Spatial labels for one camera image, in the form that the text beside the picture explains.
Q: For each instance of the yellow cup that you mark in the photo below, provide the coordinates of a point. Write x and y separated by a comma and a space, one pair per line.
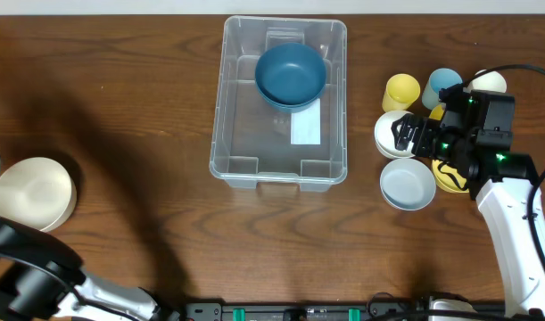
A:
400, 92
437, 112

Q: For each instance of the clear plastic storage bin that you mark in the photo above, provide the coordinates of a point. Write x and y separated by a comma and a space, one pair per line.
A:
280, 114

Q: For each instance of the white label in bin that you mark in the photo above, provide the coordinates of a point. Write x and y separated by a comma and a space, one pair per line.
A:
306, 125

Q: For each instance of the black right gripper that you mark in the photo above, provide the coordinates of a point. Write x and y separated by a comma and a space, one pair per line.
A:
423, 137

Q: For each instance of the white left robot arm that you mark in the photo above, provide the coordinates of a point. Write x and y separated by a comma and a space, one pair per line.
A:
47, 278

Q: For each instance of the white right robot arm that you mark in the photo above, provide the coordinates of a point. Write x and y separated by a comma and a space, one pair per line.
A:
506, 189

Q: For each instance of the cream large bowl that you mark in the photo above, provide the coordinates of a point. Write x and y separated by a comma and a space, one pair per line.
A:
37, 192

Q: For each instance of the yellow small bowl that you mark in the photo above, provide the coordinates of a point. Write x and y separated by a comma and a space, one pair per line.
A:
447, 178

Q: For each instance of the light blue cup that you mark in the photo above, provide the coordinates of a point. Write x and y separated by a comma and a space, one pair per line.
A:
438, 80

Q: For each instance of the cream cup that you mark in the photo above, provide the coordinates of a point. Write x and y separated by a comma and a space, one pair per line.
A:
492, 81

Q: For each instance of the white small bowl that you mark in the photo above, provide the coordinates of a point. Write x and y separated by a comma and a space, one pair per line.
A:
384, 137

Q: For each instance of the light grey small bowl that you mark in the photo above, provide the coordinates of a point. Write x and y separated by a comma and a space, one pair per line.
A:
407, 184

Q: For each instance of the dark blue bowl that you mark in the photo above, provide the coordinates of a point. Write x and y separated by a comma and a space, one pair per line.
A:
292, 100
290, 66

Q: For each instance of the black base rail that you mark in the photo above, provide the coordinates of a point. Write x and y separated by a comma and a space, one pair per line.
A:
310, 311

